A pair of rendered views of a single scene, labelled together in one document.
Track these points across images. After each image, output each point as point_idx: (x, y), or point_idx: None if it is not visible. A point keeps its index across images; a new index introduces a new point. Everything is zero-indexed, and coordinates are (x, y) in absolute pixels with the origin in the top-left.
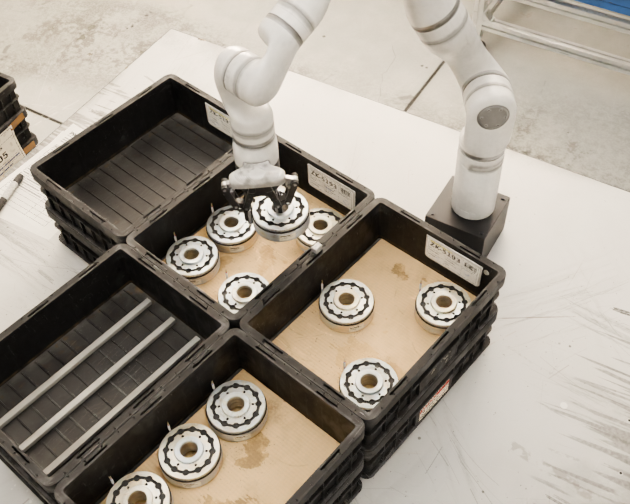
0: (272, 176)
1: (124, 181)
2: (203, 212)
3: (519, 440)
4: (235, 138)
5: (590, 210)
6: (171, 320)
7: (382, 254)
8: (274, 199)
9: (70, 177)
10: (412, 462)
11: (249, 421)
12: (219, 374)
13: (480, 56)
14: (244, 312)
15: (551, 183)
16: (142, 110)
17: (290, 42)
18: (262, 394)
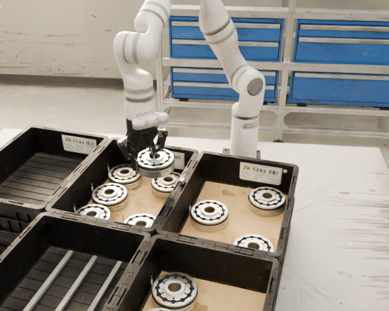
0: (161, 116)
1: (16, 194)
2: (86, 192)
3: (340, 269)
4: (131, 97)
5: (296, 155)
6: (94, 257)
7: (212, 187)
8: (154, 147)
9: None
10: (289, 302)
11: (189, 294)
12: (150, 274)
13: (239, 55)
14: (156, 224)
15: (268, 149)
16: (16, 149)
17: (160, 23)
18: (189, 276)
